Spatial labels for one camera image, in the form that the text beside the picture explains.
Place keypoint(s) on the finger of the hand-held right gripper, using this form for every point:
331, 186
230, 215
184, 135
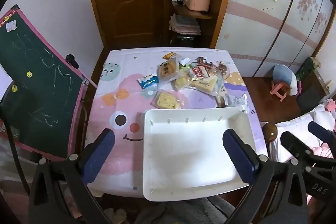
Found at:
295, 146
319, 132

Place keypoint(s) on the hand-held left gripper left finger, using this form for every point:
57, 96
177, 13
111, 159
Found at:
99, 158

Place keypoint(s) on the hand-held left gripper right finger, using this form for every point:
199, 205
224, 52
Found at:
240, 158

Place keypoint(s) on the white plastic tray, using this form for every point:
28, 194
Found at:
189, 155

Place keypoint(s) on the silver white snack packet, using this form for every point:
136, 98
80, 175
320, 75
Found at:
237, 102

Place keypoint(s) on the clear yellow cake packet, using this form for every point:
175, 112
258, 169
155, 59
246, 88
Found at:
165, 100
181, 81

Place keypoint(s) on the blue white snack packet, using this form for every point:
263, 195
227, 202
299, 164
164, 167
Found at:
148, 81

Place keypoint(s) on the red white snack packet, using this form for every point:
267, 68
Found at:
198, 73

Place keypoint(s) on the clear golden pastry packet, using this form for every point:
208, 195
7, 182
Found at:
168, 69

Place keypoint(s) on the orange white bar packet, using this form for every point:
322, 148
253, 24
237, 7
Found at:
169, 55

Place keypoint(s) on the pink ruffled blanket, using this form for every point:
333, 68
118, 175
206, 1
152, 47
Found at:
324, 151

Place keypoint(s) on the pink plush toy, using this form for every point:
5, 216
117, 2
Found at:
330, 107

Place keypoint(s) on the brown wooden bedpost knob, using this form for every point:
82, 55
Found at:
269, 132

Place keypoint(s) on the black bag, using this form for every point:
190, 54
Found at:
309, 100

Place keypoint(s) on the pink plastic stool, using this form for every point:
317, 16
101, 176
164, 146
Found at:
279, 87

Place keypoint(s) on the dark wooden nightstand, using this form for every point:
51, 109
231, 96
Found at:
305, 69

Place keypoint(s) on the blue white cushion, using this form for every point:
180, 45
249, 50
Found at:
282, 74

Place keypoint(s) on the large yellow snack bag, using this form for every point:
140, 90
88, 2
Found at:
206, 85

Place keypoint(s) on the cartoon printed tablecloth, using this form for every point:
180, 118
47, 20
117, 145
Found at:
123, 77

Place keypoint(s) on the dark chocolate packet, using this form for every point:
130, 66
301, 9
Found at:
223, 67

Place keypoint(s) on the red wrapped candy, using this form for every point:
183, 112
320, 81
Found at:
210, 65

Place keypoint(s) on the green chalkboard easel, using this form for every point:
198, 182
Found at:
34, 82

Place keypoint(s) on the brown wrapped candy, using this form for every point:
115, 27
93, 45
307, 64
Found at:
200, 59

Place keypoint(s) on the floral sliding-door wardrobe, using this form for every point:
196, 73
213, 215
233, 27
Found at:
249, 29

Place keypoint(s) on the dark box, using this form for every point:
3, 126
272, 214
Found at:
183, 40

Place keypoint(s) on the stack of folded cloths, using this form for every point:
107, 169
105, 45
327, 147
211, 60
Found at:
183, 26

